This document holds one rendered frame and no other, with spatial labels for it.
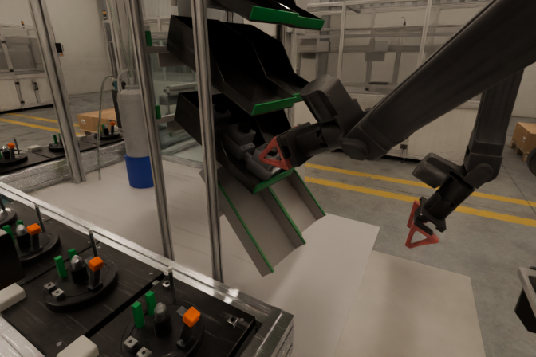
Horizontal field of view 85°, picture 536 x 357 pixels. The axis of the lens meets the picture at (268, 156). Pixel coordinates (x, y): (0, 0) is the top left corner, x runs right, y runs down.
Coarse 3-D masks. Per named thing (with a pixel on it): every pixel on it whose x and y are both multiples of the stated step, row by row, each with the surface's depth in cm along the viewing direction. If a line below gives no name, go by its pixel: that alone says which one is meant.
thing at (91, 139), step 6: (102, 126) 179; (96, 132) 174; (102, 132) 180; (108, 132) 177; (114, 132) 180; (120, 132) 187; (78, 138) 172; (84, 138) 173; (90, 138) 175; (96, 138) 172; (102, 138) 171; (108, 138) 172; (114, 138) 175; (120, 138) 175; (102, 144) 164; (108, 144) 167
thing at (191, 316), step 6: (180, 312) 47; (186, 312) 46; (192, 312) 46; (198, 312) 47; (186, 318) 46; (192, 318) 46; (198, 318) 46; (186, 324) 47; (192, 324) 46; (186, 330) 47; (180, 336) 49; (186, 336) 48; (186, 342) 49
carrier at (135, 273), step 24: (72, 264) 62; (120, 264) 72; (144, 264) 72; (24, 288) 64; (48, 288) 60; (72, 288) 62; (96, 288) 61; (120, 288) 64; (144, 288) 65; (0, 312) 59; (24, 312) 58; (48, 312) 58; (72, 312) 58; (96, 312) 58; (120, 312) 60; (24, 336) 55; (48, 336) 53; (72, 336) 53
